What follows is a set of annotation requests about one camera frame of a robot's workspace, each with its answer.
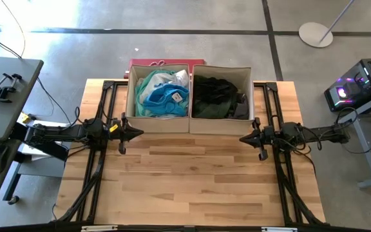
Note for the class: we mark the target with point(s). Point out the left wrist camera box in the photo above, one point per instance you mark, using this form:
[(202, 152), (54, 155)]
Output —
[(114, 133)]

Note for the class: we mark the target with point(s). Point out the beige fabric storage bin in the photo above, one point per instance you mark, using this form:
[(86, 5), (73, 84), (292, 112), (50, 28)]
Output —
[(159, 124), (217, 127)]

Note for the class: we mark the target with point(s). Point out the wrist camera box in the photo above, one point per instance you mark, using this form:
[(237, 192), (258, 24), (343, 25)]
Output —
[(267, 135), (114, 133)]

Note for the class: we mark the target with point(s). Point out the teal green garment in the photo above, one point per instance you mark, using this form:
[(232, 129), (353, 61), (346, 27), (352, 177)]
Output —
[(140, 96)]

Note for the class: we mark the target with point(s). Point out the white edge bracket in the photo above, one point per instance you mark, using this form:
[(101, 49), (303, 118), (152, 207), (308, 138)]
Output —
[(279, 229), (98, 228)]

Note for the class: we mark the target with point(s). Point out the black RGB computer tower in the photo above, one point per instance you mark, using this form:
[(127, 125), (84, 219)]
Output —
[(356, 87)]

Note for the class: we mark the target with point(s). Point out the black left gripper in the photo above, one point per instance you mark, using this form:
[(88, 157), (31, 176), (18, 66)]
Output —
[(123, 147)]

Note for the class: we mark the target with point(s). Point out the white garment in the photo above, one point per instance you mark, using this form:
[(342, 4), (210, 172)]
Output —
[(182, 77)]

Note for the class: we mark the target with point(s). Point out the grey round-base stand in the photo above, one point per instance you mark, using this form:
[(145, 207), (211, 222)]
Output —
[(314, 35)]

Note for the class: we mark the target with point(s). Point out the pale blue garment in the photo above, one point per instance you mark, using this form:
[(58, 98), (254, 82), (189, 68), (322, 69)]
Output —
[(161, 80)]

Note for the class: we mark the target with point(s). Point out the black table edge rail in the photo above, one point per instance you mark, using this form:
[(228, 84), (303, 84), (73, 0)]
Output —
[(156, 230)]

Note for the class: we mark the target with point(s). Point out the dark green garment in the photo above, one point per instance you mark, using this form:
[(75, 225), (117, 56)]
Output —
[(211, 109)]

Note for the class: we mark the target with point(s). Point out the black garment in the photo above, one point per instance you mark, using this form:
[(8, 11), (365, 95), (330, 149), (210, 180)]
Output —
[(214, 87)]

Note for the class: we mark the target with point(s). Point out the red flat box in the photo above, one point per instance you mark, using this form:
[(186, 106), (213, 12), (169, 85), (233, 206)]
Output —
[(179, 62)]

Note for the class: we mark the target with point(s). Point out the black desk clamp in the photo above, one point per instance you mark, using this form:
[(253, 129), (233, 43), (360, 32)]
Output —
[(2, 91)]

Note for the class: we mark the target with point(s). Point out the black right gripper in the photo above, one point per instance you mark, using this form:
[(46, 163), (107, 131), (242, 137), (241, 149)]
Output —
[(262, 154)]

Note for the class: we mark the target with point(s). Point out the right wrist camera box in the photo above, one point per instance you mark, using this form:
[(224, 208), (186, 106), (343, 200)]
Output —
[(267, 135)]

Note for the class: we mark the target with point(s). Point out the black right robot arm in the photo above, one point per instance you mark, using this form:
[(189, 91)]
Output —
[(317, 133)]

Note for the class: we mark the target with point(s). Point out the bright blue garment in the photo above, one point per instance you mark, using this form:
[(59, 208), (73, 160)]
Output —
[(163, 103)]

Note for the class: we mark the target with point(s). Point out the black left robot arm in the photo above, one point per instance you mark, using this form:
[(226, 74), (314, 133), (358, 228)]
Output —
[(60, 132)]

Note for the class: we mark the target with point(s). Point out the yellow connector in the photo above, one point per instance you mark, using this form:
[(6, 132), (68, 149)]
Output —
[(26, 118)]

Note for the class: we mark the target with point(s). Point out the dark grey garment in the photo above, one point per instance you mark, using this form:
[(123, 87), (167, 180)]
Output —
[(241, 106)]

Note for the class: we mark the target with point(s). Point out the black aluminium support frame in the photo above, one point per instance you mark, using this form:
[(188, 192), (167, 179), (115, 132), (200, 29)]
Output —
[(108, 85), (270, 86)]

